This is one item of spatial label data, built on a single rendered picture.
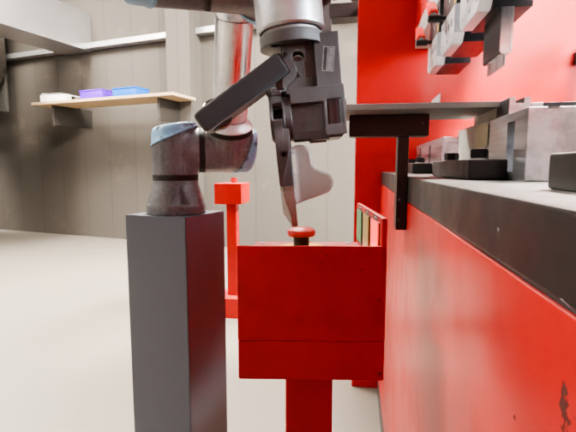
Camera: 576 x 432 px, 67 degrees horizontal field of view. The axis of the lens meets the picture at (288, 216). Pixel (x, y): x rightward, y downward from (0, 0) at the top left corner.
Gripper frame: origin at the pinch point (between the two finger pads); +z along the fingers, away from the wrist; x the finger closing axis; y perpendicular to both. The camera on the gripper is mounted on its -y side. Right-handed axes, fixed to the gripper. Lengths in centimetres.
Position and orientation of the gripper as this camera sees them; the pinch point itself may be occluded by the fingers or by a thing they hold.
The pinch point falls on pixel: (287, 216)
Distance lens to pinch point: 50.5
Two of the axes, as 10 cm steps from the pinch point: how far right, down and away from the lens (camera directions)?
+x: 0.2, -1.1, 9.9
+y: 10.0, -0.8, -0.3
